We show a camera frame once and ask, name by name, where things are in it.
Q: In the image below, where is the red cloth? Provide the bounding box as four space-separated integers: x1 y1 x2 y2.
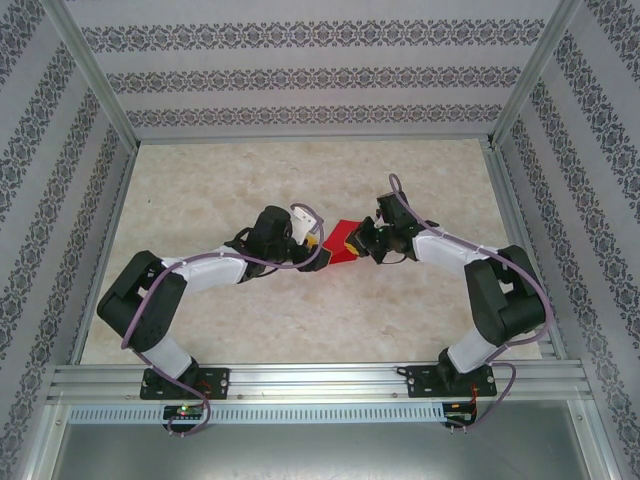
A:
322 218 364 266

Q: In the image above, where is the sheet metal tray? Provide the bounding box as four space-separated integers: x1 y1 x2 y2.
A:
22 404 621 480

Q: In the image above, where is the circuit board with green light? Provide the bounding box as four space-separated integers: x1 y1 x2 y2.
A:
163 403 207 420

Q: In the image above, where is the aluminium mounting rail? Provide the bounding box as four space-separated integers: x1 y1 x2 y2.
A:
47 362 594 405

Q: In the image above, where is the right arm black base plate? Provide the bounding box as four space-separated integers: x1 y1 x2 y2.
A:
405 363 497 400

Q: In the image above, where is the slotted cable duct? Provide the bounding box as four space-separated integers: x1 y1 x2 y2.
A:
67 403 446 425

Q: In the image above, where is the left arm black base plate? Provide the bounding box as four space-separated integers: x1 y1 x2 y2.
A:
139 367 232 401

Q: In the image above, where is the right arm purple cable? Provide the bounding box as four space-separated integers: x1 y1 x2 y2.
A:
388 173 555 436

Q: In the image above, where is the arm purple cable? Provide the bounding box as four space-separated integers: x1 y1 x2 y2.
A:
388 173 555 436
121 202 324 439

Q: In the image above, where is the circuit board with red wires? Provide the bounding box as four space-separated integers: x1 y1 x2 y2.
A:
444 399 479 424

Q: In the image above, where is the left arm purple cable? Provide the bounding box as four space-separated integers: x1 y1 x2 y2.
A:
121 202 324 439

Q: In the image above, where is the aluminium frame post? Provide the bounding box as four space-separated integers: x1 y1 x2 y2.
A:
487 0 586 149
42 0 141 149

